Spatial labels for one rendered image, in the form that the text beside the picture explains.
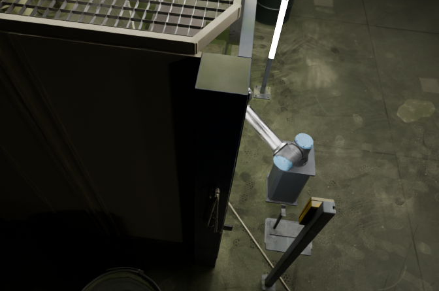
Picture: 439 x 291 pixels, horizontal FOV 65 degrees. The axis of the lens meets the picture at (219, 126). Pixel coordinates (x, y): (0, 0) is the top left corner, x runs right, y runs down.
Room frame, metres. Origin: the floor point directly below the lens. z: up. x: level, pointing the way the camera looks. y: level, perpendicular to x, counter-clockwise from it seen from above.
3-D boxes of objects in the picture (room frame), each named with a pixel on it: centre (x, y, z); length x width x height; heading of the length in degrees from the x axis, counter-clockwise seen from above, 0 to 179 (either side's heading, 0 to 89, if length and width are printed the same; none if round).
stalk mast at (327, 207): (0.69, -0.55, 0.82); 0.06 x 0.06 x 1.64; 88
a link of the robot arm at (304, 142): (1.56, -0.68, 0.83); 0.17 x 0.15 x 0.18; 137
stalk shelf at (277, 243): (0.83, -0.55, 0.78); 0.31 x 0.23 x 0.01; 88
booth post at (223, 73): (0.85, 0.00, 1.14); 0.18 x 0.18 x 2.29; 88
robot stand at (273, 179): (1.57, -0.68, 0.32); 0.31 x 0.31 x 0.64; 88
